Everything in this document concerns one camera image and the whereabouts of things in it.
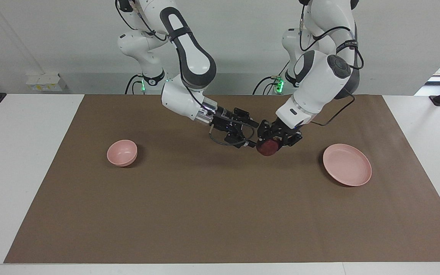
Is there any black base cable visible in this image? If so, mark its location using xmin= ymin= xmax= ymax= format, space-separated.
xmin=252 ymin=76 xmax=281 ymax=95
xmin=124 ymin=74 xmax=144 ymax=95

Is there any brown table mat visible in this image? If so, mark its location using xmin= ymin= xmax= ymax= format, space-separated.
xmin=3 ymin=94 xmax=440 ymax=264

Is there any dark red apple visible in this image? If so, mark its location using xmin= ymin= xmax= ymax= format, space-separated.
xmin=256 ymin=138 xmax=280 ymax=156

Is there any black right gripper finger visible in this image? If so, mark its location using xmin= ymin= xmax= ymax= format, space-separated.
xmin=234 ymin=108 xmax=259 ymax=128
xmin=226 ymin=134 xmax=256 ymax=149

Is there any white wall socket box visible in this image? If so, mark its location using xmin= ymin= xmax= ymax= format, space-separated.
xmin=26 ymin=73 xmax=68 ymax=92

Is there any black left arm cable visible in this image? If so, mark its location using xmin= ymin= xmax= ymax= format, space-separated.
xmin=299 ymin=4 xmax=364 ymax=126

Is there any pink bowl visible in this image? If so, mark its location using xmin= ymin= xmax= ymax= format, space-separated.
xmin=107 ymin=139 xmax=138 ymax=167

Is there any pink plate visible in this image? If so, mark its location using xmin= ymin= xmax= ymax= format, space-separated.
xmin=322 ymin=144 xmax=372 ymax=187

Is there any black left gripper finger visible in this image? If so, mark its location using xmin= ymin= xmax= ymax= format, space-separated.
xmin=279 ymin=134 xmax=303 ymax=147
xmin=257 ymin=120 xmax=272 ymax=142

